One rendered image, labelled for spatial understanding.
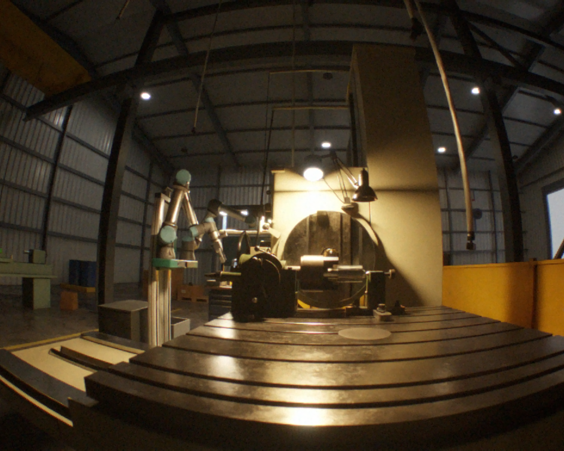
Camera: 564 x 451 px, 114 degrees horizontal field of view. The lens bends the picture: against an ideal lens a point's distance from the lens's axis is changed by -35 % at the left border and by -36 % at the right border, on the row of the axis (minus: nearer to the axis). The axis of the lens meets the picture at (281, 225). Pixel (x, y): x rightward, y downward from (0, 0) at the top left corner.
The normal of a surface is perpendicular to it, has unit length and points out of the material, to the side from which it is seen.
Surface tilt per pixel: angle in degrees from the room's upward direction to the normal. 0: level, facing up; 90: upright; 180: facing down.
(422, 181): 90
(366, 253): 90
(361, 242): 90
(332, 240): 90
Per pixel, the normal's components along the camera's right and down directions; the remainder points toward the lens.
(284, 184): -0.12, -0.14
